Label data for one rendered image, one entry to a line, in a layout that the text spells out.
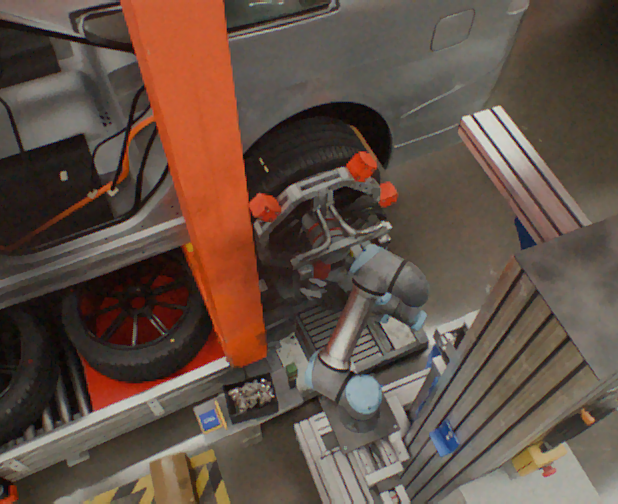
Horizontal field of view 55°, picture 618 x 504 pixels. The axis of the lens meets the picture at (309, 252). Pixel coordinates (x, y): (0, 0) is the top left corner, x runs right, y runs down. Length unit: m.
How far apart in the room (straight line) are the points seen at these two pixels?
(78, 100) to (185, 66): 1.82
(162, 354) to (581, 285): 1.92
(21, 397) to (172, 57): 1.89
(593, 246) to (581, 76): 3.62
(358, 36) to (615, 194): 2.38
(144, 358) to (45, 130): 1.13
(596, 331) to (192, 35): 0.86
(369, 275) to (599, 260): 0.86
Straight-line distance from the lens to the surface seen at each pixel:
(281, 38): 2.01
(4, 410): 2.79
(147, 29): 1.15
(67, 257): 2.49
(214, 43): 1.21
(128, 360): 2.69
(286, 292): 3.03
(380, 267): 1.83
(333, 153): 2.31
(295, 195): 2.24
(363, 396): 1.98
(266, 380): 2.52
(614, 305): 1.12
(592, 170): 4.17
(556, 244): 1.14
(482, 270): 3.50
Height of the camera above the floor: 2.92
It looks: 59 degrees down
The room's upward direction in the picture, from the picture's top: 1 degrees clockwise
